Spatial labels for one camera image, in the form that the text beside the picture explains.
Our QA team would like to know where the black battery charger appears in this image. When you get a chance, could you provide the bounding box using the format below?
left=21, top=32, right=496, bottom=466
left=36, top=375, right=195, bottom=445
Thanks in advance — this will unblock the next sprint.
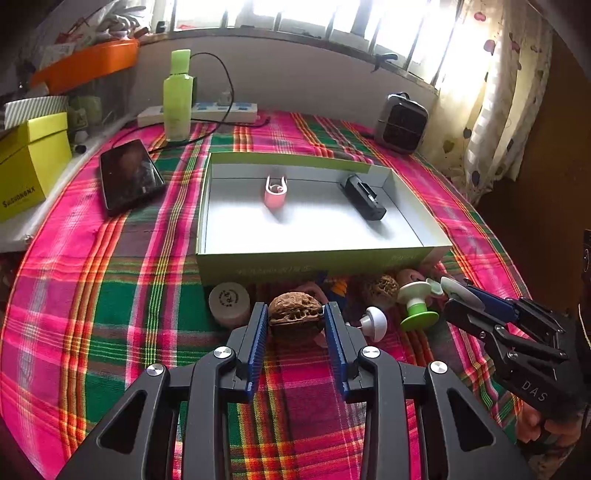
left=339, top=174, right=387, bottom=222

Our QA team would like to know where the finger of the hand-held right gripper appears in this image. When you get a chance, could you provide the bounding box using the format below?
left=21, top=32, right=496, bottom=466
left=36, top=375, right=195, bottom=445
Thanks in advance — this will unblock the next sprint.
left=444, top=299, right=570, bottom=366
left=463, top=284, right=568, bottom=343

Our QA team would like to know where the green cardboard box tray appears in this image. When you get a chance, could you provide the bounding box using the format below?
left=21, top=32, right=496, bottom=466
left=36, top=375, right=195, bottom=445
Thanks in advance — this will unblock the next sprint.
left=195, top=151, right=454, bottom=287

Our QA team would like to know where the white power strip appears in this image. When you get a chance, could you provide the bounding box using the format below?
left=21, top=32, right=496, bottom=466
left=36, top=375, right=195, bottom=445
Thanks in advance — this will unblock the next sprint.
left=137, top=102, right=259, bottom=128

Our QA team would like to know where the person's right hand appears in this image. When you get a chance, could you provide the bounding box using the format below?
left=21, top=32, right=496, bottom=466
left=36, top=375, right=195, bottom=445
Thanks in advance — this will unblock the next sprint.
left=515, top=404, right=591, bottom=462

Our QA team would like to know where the green lotion bottle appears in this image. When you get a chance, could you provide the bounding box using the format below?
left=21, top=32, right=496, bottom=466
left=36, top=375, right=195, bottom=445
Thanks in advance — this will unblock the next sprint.
left=163, top=48, right=195, bottom=143

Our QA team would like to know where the yellow cardboard box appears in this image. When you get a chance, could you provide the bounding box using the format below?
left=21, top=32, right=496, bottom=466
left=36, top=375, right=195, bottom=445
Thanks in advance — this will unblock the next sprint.
left=0, top=112, right=73, bottom=223

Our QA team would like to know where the brown walnut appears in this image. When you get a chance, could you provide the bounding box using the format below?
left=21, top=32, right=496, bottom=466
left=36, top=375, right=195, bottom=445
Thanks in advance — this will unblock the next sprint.
left=362, top=274, right=400, bottom=310
left=268, top=292, right=325, bottom=344

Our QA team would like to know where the pink plastic loop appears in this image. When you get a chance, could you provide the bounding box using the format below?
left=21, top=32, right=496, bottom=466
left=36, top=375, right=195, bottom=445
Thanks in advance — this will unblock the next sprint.
left=298, top=284, right=329, bottom=303

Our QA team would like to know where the black charger cable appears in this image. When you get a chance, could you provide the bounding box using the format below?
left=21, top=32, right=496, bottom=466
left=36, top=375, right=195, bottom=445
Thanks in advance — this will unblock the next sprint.
left=148, top=52, right=236, bottom=153

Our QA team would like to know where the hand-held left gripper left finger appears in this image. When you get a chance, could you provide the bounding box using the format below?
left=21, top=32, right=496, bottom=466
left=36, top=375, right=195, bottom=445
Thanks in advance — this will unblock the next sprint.
left=55, top=302, right=269, bottom=480

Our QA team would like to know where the striped white box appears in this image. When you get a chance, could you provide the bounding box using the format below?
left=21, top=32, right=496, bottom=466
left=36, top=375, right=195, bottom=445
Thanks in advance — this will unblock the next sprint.
left=4, top=95, right=69, bottom=127

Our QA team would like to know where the orange plastic tray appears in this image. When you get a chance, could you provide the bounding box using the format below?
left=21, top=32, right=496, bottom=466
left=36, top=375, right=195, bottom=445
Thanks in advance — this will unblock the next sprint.
left=30, top=39, right=140, bottom=95

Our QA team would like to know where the black smartphone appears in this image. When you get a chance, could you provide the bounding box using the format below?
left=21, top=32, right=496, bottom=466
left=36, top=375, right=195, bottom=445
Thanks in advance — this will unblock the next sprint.
left=99, top=140, right=166, bottom=217

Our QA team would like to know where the pink plastic clip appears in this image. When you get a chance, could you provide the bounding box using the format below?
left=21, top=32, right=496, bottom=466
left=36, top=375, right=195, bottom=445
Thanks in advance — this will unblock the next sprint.
left=264, top=175, right=288, bottom=212

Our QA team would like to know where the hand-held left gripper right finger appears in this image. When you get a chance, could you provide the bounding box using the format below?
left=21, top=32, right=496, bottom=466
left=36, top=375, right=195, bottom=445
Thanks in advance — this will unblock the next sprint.
left=324, top=302, right=536, bottom=480

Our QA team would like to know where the small white round jar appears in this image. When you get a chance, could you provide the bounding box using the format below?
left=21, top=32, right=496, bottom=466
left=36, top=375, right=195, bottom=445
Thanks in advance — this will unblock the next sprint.
left=209, top=281, right=251, bottom=328

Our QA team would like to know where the pink plaid tablecloth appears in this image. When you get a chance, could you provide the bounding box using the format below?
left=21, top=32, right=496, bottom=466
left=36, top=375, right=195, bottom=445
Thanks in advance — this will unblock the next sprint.
left=0, top=111, right=536, bottom=480

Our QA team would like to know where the small grey heater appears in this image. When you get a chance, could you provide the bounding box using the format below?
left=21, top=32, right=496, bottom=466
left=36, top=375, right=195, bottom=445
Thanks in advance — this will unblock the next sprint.
left=374, top=92, right=429, bottom=154

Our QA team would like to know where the white mushroom knob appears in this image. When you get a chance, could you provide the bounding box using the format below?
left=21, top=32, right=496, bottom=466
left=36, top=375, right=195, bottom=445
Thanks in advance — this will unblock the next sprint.
left=358, top=307, right=387, bottom=343

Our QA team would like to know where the green and white suction cup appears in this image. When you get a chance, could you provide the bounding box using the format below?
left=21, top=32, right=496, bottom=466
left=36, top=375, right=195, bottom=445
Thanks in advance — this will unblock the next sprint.
left=398, top=281, right=440, bottom=331

